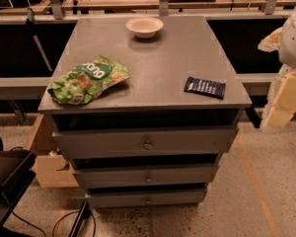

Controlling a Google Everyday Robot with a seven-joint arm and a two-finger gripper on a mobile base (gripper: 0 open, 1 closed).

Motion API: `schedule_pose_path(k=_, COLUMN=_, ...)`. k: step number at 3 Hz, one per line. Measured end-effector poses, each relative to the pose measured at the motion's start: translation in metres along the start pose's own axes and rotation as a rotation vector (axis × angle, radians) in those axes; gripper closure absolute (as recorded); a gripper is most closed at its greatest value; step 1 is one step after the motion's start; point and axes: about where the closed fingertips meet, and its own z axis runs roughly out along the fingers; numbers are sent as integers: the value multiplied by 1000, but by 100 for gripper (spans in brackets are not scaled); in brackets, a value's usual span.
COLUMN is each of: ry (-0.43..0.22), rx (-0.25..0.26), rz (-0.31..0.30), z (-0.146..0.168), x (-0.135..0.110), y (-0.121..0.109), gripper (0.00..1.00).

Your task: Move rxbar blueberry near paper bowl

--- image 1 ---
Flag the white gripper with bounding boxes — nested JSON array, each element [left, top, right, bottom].
[[258, 28, 296, 128]]

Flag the dark blue rxbar wrapper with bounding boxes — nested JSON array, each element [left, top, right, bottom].
[[184, 77, 226, 100]]

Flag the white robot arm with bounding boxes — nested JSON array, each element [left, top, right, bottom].
[[258, 10, 296, 129]]

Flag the white paper bowl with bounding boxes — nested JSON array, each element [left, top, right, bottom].
[[126, 17, 164, 39]]

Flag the middle grey drawer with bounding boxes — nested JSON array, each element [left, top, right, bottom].
[[73, 165, 218, 189]]

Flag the grey drawer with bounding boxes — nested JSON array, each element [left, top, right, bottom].
[[52, 126, 238, 160], [73, 165, 218, 189], [85, 189, 207, 208]]

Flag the grey drawer cabinet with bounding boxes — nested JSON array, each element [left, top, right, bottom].
[[39, 15, 252, 196]]

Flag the top grey drawer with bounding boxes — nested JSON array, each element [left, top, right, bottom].
[[52, 126, 238, 160]]

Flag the green chip bag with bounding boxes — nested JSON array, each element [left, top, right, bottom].
[[47, 55, 129, 105]]

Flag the bottom grey drawer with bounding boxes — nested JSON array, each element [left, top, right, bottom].
[[85, 189, 207, 208]]

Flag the wooden crate on floor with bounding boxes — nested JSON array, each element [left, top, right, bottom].
[[24, 114, 78, 188]]

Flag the black tray at left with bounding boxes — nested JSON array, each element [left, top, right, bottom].
[[0, 150, 37, 230]]

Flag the black floor cable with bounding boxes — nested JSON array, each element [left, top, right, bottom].
[[3, 200, 97, 237]]

